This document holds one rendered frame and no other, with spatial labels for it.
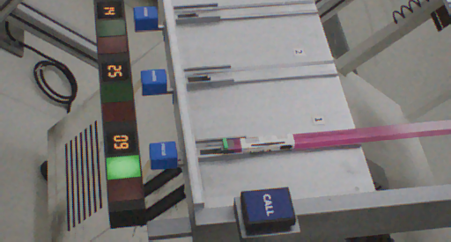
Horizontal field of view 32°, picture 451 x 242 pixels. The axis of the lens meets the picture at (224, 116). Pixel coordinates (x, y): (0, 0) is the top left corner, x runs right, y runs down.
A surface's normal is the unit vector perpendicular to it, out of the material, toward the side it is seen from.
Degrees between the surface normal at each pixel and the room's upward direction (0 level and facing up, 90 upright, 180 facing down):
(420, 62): 90
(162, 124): 90
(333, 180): 44
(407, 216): 90
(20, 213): 0
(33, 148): 0
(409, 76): 90
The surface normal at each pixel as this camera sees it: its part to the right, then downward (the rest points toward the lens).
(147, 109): -0.67, -0.38
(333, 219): 0.15, 0.77
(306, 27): 0.05, -0.63
